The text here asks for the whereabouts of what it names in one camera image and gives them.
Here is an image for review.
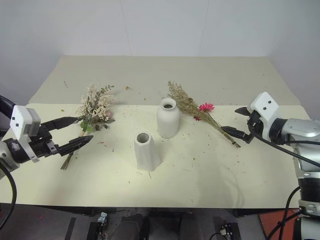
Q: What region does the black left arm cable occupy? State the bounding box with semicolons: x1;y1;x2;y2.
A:
0;159;18;240

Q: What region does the black object at edge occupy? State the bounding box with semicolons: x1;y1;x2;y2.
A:
0;95;15;132

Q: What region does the dried bouquet with white flowers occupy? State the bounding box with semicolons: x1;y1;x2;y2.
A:
59;83;120;171

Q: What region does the dried bouquet with pink flower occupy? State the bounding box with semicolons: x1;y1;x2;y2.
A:
166;80;242;149

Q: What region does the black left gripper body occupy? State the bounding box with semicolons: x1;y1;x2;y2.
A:
28;126;63;159

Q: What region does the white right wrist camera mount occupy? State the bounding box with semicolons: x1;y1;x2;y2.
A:
246;91;280;121

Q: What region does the orange floor mat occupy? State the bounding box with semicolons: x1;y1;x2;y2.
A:
258;211;302;240

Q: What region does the round white ceramic vase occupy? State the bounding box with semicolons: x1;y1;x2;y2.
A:
156;97;181;139

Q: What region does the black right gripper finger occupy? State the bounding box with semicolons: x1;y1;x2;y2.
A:
220;126;252;144
234;106;251;117

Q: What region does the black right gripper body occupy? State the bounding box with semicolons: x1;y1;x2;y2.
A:
246;110;264;141

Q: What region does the angular white ceramic vase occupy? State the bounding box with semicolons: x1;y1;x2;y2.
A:
133;132;161;172

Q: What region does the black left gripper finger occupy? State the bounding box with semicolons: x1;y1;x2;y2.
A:
40;116;84;131
58;135;94;157

